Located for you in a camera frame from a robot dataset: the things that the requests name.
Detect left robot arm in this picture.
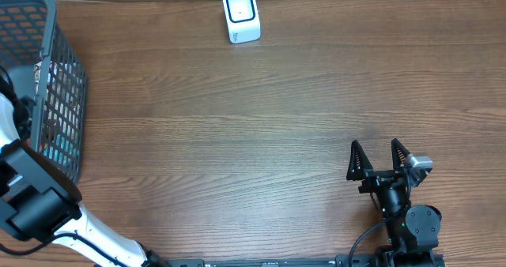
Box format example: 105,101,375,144
1,70,167,266

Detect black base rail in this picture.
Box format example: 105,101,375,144
166,254,446,267

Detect grey plastic mesh basket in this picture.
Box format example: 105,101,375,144
1,0,88,182

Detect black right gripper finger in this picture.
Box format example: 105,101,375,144
346,140,373,181
391,138,410,171

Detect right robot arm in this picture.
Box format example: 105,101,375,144
346,138,445,267

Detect white barcode scanner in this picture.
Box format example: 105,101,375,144
222,0,261,44

